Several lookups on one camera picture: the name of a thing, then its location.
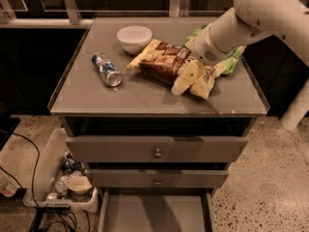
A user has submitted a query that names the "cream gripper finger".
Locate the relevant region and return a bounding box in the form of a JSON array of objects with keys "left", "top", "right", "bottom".
[{"left": 171, "top": 60, "right": 205, "bottom": 96}]

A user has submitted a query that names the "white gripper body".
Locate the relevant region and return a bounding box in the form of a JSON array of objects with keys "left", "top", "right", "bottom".
[{"left": 184, "top": 25, "right": 228, "bottom": 66}]

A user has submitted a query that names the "brown chip bag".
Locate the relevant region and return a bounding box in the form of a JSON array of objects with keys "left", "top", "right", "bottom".
[{"left": 126, "top": 39, "right": 228, "bottom": 101}]

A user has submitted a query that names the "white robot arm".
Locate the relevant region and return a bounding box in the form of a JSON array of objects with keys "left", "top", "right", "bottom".
[{"left": 172, "top": 0, "right": 309, "bottom": 99}]

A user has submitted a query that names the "green chip bag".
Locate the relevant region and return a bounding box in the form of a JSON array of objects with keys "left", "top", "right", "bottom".
[{"left": 183, "top": 24, "right": 247, "bottom": 75}]

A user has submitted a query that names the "grey drawer cabinet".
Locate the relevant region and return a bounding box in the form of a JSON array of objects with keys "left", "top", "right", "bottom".
[{"left": 47, "top": 15, "right": 270, "bottom": 232}]

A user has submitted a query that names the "top grey drawer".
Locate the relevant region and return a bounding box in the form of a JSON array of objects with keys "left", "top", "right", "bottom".
[{"left": 66, "top": 136, "right": 247, "bottom": 163}]

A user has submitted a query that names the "grey drawer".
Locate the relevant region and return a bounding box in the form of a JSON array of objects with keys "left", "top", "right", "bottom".
[
  {"left": 86, "top": 169, "right": 228, "bottom": 189},
  {"left": 98, "top": 188, "right": 216, "bottom": 232},
  {"left": 66, "top": 136, "right": 247, "bottom": 163}
]

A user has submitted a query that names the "middle grey drawer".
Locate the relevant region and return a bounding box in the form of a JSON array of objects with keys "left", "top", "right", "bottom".
[{"left": 86, "top": 169, "right": 228, "bottom": 189}]

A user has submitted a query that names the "bottom grey drawer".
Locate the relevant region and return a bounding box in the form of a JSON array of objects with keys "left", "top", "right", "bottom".
[{"left": 98, "top": 188, "right": 216, "bottom": 232}]

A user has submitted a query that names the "metal window railing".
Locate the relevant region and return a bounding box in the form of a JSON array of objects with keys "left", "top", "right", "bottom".
[{"left": 0, "top": 0, "right": 309, "bottom": 30}]

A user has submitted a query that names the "white bowl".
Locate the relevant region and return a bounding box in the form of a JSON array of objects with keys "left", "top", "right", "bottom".
[{"left": 117, "top": 26, "right": 153, "bottom": 55}]

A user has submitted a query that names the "blue soda can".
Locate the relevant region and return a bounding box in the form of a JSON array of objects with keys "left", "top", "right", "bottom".
[{"left": 92, "top": 52, "right": 122, "bottom": 87}]

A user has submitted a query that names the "white cup in bin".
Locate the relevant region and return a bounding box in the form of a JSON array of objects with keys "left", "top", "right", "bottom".
[{"left": 68, "top": 176, "right": 93, "bottom": 194}]

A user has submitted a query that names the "clear plastic bin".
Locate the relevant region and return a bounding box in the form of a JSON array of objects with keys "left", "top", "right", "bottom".
[{"left": 23, "top": 129, "right": 98, "bottom": 213}]

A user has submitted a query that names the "plastic bottle in bin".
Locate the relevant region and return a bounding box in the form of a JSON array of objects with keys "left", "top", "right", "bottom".
[{"left": 55, "top": 171, "right": 82, "bottom": 193}]

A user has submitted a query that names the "small cup on floor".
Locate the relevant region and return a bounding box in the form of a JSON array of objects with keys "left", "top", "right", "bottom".
[{"left": 0, "top": 177, "right": 17, "bottom": 197}]

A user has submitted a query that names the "white post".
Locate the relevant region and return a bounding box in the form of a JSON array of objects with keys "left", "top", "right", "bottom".
[{"left": 280, "top": 78, "right": 309, "bottom": 131}]

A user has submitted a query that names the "black floor cable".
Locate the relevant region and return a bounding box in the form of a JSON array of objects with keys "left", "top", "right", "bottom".
[{"left": 0, "top": 129, "right": 91, "bottom": 232}]

